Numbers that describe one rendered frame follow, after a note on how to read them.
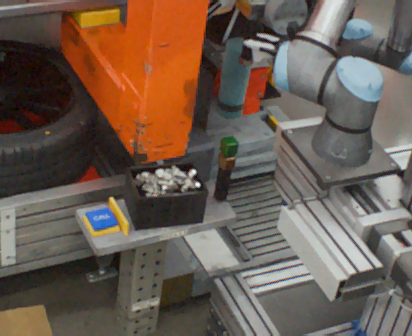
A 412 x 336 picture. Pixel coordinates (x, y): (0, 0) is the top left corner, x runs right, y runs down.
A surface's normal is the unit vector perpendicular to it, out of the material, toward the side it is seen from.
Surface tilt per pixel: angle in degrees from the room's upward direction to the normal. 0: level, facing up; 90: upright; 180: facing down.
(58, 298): 0
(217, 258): 0
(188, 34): 90
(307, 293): 0
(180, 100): 90
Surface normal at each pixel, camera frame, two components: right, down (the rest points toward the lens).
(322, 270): -0.91, 0.15
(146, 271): 0.44, 0.58
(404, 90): 0.12, -0.79
